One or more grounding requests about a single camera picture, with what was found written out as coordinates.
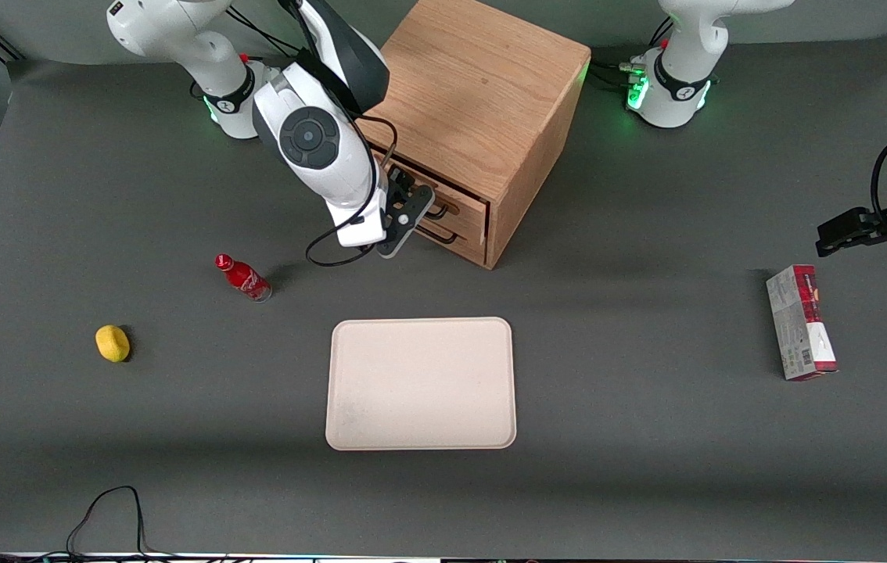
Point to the red cola bottle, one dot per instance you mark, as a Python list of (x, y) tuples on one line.
[(244, 279)]

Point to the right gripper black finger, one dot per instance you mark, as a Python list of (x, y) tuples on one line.
[(400, 231), (412, 188)]

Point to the beige rectangular plastic tray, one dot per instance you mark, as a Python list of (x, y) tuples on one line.
[(420, 383)]

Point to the wooden drawer cabinet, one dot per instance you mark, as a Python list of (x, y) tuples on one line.
[(475, 86)]

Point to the wooden drawer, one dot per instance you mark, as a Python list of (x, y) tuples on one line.
[(473, 246), (473, 213)]

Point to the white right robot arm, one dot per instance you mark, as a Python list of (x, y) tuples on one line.
[(318, 148)]

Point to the yellow lemon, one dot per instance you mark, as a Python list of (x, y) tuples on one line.
[(113, 343)]

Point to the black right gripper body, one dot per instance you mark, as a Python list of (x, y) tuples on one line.
[(397, 188)]

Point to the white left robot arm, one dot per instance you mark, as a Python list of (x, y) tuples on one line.
[(678, 78)]

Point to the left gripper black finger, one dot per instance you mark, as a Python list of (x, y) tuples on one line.
[(862, 223), (833, 238)]

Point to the grey and red carton box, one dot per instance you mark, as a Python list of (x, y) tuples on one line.
[(799, 320)]

